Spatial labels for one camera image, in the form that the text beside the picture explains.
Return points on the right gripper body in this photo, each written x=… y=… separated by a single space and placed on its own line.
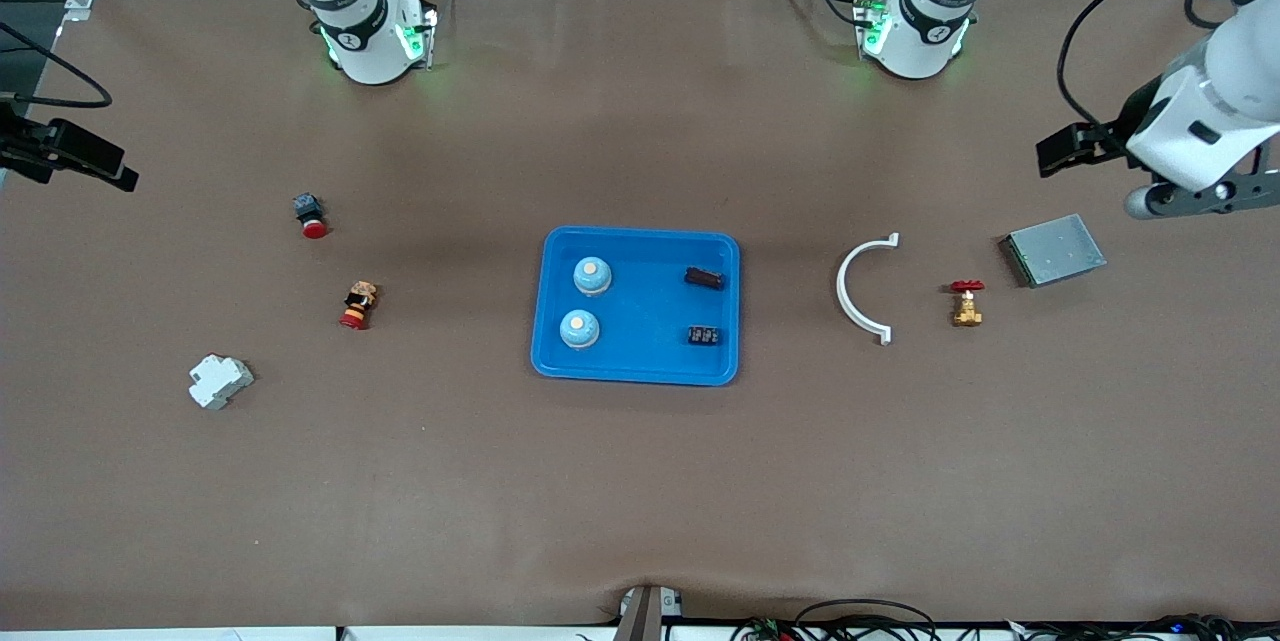
x=30 y=147

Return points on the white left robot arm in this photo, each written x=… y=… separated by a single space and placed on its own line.
x=925 y=36

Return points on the white circuit breaker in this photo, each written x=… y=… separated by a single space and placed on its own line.
x=220 y=381

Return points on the red button with yellow collar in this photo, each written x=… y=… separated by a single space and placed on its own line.
x=358 y=305

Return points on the dark brown cylindrical capacitor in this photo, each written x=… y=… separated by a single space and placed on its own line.
x=704 y=277

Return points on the blue plastic tray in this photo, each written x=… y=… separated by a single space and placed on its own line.
x=640 y=306

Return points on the metal table edge bracket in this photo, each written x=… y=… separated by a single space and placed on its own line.
x=645 y=613

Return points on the red button with black body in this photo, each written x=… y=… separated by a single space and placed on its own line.
x=310 y=214

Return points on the grey metal box module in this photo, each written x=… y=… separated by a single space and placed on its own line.
x=1055 y=251

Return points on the light blue call bell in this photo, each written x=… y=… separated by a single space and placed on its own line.
x=592 y=275
x=579 y=328

